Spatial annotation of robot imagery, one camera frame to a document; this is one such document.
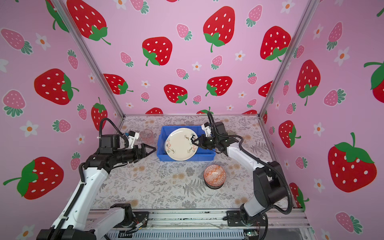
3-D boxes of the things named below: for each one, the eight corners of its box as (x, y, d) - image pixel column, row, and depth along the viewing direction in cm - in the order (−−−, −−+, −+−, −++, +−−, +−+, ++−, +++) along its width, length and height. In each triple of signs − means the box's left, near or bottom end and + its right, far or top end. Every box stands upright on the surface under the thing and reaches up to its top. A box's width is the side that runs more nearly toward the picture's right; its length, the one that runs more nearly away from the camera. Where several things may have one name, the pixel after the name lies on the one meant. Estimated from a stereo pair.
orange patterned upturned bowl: (204, 192, 85) (204, 185, 76) (203, 172, 92) (204, 164, 84) (224, 192, 85) (227, 185, 76) (222, 172, 92) (224, 164, 84)
